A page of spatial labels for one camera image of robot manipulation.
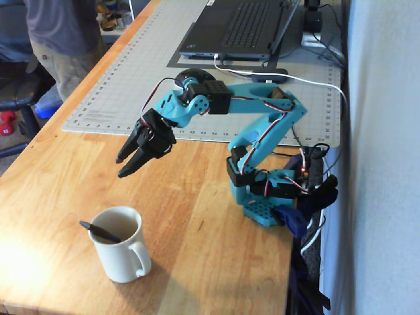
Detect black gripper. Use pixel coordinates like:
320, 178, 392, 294
115, 108, 177, 179

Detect black USB hub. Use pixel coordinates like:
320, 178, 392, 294
251, 68, 289, 85

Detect tangled black cables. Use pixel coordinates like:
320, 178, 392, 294
313, 3, 348, 70

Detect black gadget with silver base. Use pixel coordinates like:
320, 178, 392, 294
300, 0, 329, 49

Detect black office chair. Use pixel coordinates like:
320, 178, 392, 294
0, 0, 55, 158

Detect clear bin with blue lid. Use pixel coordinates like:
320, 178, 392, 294
34, 85, 63, 119

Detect white ceramic mug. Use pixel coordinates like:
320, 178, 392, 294
88, 205, 152, 284

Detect black cable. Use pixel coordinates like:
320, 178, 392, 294
290, 126, 331, 165

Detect white USB cable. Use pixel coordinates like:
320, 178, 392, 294
213, 54, 349, 255

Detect dark blue ballpoint pen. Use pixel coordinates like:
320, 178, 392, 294
79, 220, 122, 244

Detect dark grey laptop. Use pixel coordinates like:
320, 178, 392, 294
178, 0, 301, 62

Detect white shelf with clutter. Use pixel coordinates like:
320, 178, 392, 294
96, 0, 135, 35

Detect grey gridded cutting mat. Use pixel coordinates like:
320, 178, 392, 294
61, 0, 342, 149

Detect red dumbbell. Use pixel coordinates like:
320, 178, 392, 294
0, 110, 17, 137

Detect person in khaki trousers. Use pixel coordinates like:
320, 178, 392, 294
22, 0, 109, 104

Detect black computer mouse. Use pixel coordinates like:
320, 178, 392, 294
174, 68, 217, 87

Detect blue table clamp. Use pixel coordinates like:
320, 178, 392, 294
274, 205, 309, 239

